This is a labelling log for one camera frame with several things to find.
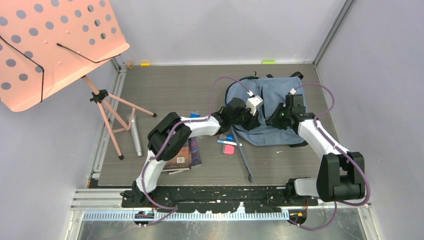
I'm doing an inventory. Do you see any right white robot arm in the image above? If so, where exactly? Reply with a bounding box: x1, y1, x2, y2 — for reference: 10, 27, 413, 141
266, 93, 367, 205

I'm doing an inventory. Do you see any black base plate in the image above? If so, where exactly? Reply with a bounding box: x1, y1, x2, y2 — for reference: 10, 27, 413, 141
120, 185, 318, 214

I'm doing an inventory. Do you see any pink eraser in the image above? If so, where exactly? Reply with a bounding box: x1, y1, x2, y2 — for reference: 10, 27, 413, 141
222, 144, 235, 155

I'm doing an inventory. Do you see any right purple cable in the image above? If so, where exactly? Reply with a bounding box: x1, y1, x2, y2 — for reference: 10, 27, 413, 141
288, 82, 371, 232

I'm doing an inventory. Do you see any dark sunset cover book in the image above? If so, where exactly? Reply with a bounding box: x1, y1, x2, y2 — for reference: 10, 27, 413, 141
162, 144, 192, 172

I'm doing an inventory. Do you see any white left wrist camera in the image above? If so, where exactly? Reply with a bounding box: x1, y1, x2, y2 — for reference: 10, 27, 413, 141
246, 95, 264, 116

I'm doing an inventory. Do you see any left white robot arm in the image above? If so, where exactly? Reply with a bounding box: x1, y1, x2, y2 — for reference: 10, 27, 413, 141
131, 95, 264, 207

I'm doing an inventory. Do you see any pink perforated music stand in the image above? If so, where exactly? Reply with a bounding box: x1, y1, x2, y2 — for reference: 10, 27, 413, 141
0, 0, 158, 161

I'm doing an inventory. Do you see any green tape piece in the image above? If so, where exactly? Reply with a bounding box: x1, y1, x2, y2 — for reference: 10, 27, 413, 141
261, 60, 276, 65

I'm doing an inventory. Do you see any silver metal cylinder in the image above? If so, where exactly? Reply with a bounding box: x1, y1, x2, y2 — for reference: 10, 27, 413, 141
127, 114, 143, 158

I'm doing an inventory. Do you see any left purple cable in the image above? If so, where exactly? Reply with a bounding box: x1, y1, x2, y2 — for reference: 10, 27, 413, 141
140, 76, 254, 226

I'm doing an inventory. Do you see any purple cover book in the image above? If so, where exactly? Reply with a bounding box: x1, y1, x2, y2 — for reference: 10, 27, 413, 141
189, 137, 202, 168

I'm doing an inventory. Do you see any light blue backpack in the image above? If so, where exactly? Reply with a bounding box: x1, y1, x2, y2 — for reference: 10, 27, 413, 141
231, 71, 308, 148

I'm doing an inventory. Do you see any blue white pen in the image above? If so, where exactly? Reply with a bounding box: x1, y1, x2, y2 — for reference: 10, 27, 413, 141
216, 139, 243, 147

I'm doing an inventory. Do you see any purple cable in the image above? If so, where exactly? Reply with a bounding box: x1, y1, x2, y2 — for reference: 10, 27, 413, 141
288, 82, 371, 232
140, 76, 254, 226

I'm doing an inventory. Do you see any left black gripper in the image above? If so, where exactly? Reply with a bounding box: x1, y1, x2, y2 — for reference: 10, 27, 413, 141
230, 105, 261, 132

